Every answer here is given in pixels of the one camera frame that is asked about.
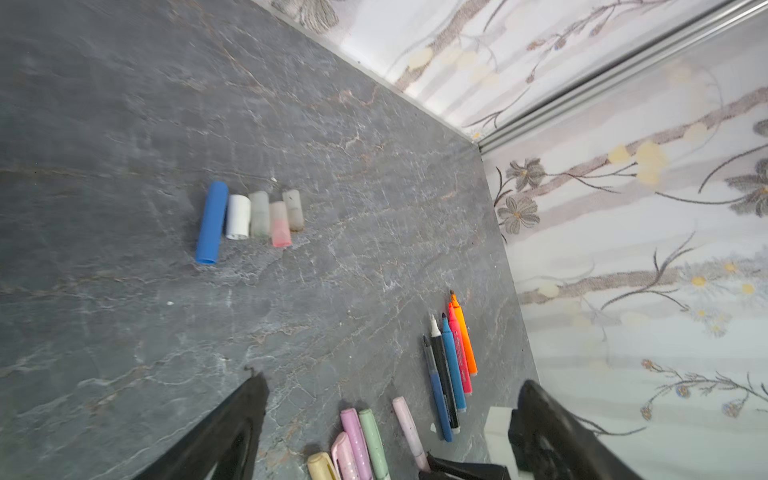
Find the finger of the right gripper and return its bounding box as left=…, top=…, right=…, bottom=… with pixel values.
left=418, top=454, right=510, bottom=480

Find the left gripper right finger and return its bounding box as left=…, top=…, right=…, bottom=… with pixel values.
left=508, top=380, right=639, bottom=479

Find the black marker white cap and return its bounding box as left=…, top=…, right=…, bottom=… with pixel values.
left=430, top=316, right=460, bottom=434

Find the translucent orange pen cap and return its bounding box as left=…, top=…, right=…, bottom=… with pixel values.
left=282, top=189, right=305, bottom=232

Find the orange highlighter pen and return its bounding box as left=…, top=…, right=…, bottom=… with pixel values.
left=450, top=290, right=478, bottom=376

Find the green capped pastel pen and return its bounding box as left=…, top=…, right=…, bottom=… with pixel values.
left=359, top=409, right=391, bottom=480

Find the pink highlighter pen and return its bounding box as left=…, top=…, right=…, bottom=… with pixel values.
left=448, top=303, right=472, bottom=395

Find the translucent pink pen cap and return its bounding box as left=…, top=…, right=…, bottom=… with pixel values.
left=269, top=201, right=292, bottom=248

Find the pale pink pen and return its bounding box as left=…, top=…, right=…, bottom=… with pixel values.
left=392, top=396, right=431, bottom=472

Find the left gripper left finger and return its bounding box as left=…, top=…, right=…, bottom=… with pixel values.
left=136, top=372, right=269, bottom=480

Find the light blue highlighter pen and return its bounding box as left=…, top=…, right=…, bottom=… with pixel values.
left=441, top=313, right=467, bottom=412

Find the light pink pastel pen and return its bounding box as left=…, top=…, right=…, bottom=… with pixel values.
left=331, top=432, right=361, bottom=480

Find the purple capped pastel pen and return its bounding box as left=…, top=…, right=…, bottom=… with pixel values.
left=340, top=408, right=373, bottom=480

